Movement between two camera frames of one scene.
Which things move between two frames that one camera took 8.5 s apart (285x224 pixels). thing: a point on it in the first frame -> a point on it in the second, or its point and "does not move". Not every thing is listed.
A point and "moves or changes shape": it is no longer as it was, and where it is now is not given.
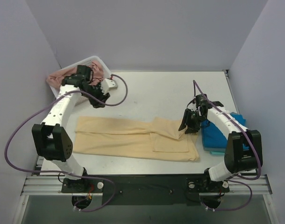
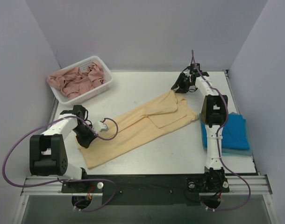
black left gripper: x=96 y=94 -> x=85 y=140
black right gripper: x=191 y=119 -> x=180 y=86
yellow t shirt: x=133 y=138 moves or changes shape
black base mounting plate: x=146 y=189 does not move
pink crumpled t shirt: x=56 y=79 does not move
